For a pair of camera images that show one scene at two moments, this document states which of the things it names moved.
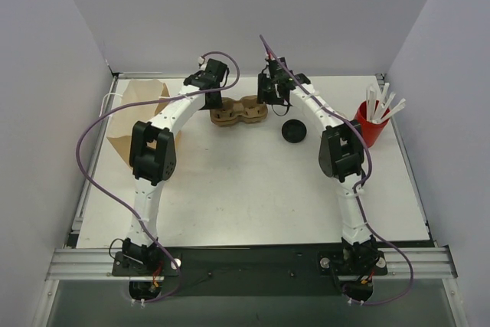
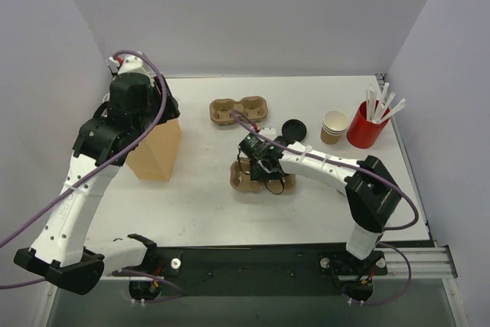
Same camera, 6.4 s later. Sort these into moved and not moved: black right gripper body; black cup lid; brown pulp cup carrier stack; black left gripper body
Moved: black right gripper body; black left gripper body
Not moved: black cup lid; brown pulp cup carrier stack
